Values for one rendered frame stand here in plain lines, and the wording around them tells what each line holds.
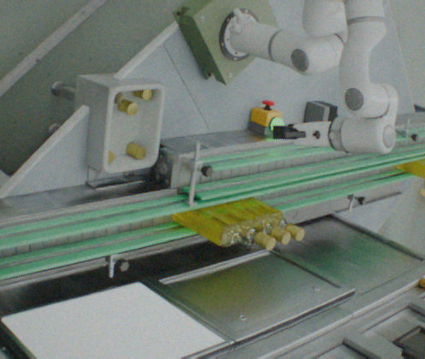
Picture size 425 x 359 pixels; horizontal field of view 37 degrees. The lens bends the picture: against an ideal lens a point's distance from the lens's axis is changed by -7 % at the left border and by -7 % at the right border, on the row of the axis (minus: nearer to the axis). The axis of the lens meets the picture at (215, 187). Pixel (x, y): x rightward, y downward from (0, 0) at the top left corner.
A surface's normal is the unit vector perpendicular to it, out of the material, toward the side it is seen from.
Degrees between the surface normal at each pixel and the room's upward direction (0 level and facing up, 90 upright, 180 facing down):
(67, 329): 90
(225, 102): 0
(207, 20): 1
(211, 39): 1
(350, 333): 90
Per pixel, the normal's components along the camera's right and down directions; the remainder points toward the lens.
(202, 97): 0.68, 0.33
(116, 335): 0.13, -0.93
